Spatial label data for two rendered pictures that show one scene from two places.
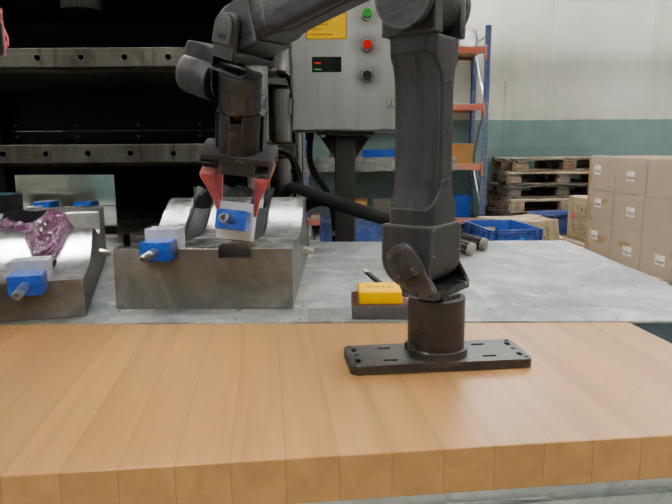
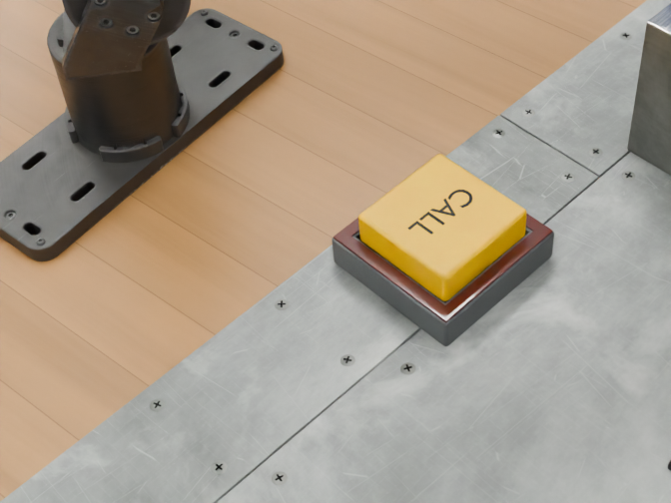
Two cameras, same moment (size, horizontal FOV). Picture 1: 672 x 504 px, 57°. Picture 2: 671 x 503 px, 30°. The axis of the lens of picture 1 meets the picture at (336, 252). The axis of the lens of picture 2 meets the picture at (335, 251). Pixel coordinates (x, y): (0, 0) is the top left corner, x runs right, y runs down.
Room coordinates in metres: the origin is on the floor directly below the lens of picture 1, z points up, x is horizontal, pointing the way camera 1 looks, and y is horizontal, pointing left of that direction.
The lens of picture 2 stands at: (1.14, -0.36, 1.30)
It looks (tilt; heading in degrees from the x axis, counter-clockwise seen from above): 50 degrees down; 141
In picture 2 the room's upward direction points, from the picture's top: 6 degrees counter-clockwise
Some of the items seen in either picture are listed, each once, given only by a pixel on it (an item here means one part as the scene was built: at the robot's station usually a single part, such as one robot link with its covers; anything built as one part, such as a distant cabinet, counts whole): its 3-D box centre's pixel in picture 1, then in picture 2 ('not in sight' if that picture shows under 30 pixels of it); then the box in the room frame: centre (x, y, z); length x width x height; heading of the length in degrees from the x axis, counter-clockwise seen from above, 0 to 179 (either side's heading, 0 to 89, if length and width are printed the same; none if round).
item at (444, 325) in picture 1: (436, 326); (118, 80); (0.66, -0.11, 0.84); 0.20 x 0.07 x 0.08; 96
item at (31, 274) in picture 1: (26, 284); not in sight; (0.81, 0.41, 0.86); 0.13 x 0.05 x 0.05; 17
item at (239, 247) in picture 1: (237, 258); not in sight; (0.91, 0.15, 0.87); 0.05 x 0.05 x 0.04; 0
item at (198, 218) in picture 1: (224, 212); not in sight; (1.12, 0.20, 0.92); 0.35 x 0.16 x 0.09; 0
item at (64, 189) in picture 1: (101, 198); not in sight; (1.94, 0.73, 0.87); 0.50 x 0.27 x 0.17; 0
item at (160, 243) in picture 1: (156, 251); not in sight; (0.86, 0.25, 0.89); 0.13 x 0.05 x 0.05; 0
